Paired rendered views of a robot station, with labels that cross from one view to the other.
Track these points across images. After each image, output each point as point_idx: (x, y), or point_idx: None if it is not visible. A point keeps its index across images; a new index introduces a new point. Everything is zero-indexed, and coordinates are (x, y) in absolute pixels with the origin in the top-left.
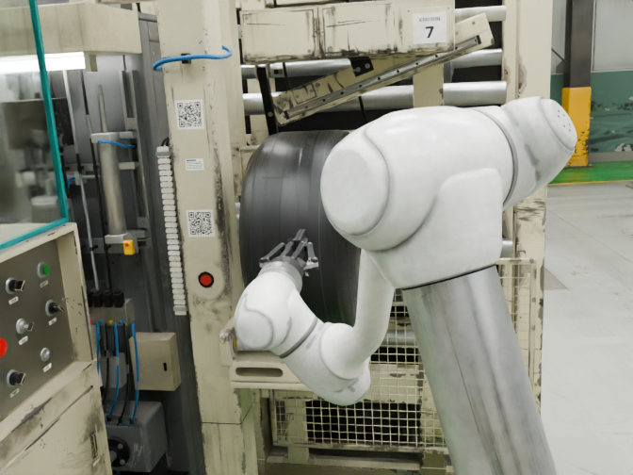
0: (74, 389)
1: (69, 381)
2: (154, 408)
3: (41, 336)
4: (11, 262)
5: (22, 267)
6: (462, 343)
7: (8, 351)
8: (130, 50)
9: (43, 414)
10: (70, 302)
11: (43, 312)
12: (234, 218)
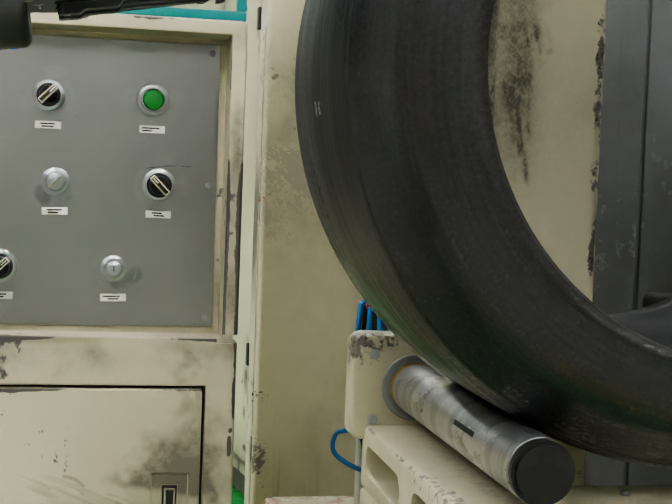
0: (135, 362)
1: (126, 337)
2: None
3: (113, 229)
4: (63, 53)
5: (92, 72)
6: None
7: (7, 211)
8: None
9: (16, 355)
10: (223, 197)
11: (134, 184)
12: (577, 58)
